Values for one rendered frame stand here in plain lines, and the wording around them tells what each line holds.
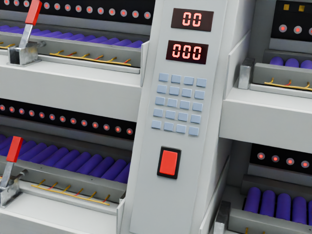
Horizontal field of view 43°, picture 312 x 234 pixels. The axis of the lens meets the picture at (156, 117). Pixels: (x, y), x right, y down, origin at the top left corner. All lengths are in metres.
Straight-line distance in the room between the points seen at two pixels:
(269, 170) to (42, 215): 0.32
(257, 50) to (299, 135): 0.23
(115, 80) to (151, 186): 0.14
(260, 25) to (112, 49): 0.24
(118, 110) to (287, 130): 0.19
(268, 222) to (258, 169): 0.11
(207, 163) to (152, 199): 0.08
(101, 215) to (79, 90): 0.17
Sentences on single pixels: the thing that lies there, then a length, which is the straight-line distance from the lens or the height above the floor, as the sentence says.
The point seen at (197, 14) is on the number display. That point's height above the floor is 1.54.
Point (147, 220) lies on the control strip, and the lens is 0.47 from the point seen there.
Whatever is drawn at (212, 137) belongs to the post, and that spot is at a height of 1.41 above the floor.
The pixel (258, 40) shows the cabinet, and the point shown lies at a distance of 0.65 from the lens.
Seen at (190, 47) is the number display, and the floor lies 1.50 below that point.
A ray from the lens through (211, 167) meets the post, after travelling 0.45.
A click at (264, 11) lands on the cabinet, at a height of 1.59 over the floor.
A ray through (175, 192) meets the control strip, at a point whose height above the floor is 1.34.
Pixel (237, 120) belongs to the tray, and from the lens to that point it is 0.45.
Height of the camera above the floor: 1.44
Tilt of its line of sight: 3 degrees down
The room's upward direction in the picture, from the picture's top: 9 degrees clockwise
